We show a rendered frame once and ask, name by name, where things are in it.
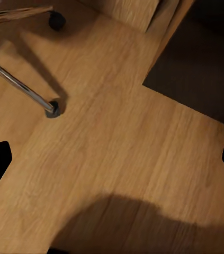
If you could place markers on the cabinet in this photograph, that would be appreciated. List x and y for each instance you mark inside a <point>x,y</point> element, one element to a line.
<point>134,13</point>
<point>189,64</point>

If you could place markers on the swivel chair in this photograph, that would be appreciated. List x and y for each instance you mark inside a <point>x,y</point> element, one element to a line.
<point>56,21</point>

